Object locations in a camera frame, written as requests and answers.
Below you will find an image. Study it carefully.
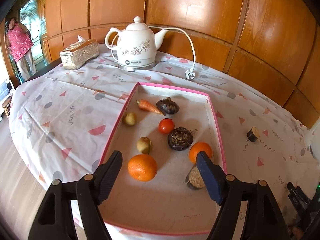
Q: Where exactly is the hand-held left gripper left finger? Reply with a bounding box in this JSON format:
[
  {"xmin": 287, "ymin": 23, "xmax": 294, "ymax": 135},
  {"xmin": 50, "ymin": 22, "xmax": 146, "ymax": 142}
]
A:
[{"xmin": 27, "ymin": 150, "xmax": 123, "ymax": 240}]

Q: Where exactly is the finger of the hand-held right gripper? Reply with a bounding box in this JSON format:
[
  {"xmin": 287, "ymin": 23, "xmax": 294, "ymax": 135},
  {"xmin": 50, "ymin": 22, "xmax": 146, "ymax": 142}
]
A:
[{"xmin": 287, "ymin": 181, "xmax": 310, "ymax": 208}]

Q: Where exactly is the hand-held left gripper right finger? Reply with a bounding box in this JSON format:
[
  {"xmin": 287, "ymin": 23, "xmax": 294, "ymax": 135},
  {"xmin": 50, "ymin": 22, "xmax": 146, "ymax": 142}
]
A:
[{"xmin": 196, "ymin": 151, "xmax": 290, "ymax": 240}]

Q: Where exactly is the orange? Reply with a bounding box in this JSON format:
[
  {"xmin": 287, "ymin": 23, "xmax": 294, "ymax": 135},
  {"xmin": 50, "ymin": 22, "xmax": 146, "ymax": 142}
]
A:
[
  {"xmin": 189, "ymin": 142, "xmax": 213, "ymax": 165},
  {"xmin": 127, "ymin": 154, "xmax": 158, "ymax": 182}
]

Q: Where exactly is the pink cardboard tray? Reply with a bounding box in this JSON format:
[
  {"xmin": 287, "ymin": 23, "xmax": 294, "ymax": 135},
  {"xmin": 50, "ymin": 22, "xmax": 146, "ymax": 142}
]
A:
[{"xmin": 72, "ymin": 82, "xmax": 228, "ymax": 237}]

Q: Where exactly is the small sugarcane piece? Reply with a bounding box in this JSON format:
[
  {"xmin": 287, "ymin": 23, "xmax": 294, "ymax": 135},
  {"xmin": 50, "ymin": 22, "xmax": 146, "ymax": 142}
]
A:
[{"xmin": 247, "ymin": 127, "xmax": 260, "ymax": 143}]

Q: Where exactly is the red tomato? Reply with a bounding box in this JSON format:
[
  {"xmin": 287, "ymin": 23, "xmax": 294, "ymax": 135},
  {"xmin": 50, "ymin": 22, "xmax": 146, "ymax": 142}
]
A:
[{"xmin": 158, "ymin": 118, "xmax": 175, "ymax": 134}]

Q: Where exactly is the small carrot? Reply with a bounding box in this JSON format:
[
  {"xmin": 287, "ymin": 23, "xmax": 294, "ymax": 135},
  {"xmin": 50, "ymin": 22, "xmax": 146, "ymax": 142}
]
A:
[{"xmin": 134, "ymin": 99, "xmax": 166, "ymax": 117}]

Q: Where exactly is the white patterned tablecloth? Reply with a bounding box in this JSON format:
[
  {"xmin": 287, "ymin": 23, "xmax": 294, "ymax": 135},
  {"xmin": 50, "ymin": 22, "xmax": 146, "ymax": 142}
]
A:
[{"xmin": 8, "ymin": 44, "xmax": 315, "ymax": 240}]

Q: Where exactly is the small wooden stool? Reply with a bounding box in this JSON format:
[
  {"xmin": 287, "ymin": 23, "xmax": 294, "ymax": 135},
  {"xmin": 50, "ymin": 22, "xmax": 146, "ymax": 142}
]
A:
[{"xmin": 1, "ymin": 97, "xmax": 13, "ymax": 119}]

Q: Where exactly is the silver ornate tissue box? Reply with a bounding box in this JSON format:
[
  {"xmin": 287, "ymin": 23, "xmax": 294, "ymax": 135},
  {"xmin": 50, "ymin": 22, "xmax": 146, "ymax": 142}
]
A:
[{"xmin": 59, "ymin": 35, "xmax": 100, "ymax": 70}]

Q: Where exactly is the white ceramic electric kettle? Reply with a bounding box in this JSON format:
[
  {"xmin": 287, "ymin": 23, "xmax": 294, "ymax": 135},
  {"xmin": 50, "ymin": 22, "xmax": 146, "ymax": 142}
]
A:
[{"xmin": 104, "ymin": 16, "xmax": 170, "ymax": 71}]

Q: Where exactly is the glass door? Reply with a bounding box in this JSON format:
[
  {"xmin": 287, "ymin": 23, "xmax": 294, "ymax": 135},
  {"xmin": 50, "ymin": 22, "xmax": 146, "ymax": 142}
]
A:
[{"xmin": 5, "ymin": 0, "xmax": 48, "ymax": 80}]

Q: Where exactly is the white kettle power cord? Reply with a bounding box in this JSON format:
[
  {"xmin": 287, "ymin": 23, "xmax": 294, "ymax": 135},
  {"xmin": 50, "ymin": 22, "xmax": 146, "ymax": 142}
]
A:
[{"xmin": 150, "ymin": 25, "xmax": 197, "ymax": 81}]

